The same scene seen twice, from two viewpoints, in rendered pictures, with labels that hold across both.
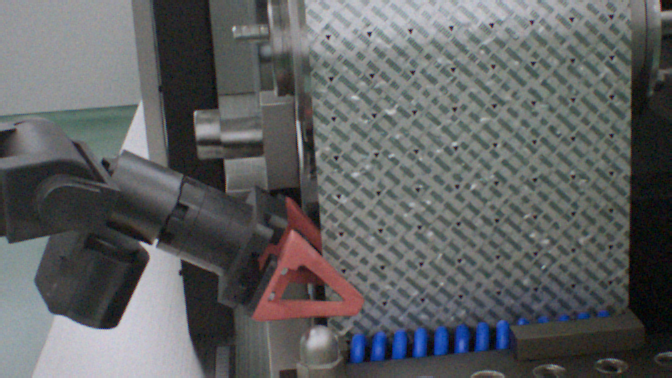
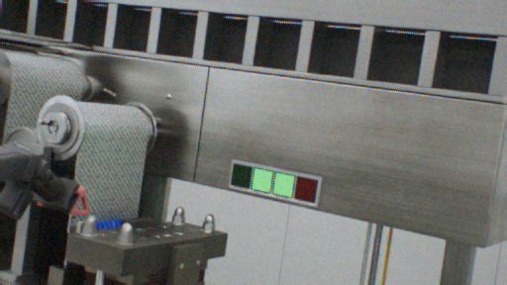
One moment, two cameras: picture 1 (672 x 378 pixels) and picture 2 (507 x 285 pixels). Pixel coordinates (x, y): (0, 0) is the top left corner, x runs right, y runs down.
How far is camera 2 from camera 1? 1.37 m
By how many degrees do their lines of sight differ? 56
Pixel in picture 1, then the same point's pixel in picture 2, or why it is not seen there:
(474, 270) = (106, 204)
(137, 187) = not seen: hidden behind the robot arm
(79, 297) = (19, 206)
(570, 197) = (130, 181)
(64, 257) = (22, 190)
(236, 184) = not seen: hidden behind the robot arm
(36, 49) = not seen: outside the picture
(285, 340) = (31, 235)
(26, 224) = (31, 175)
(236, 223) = (62, 182)
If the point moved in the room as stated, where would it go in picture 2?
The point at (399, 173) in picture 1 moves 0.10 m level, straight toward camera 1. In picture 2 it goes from (95, 170) to (125, 178)
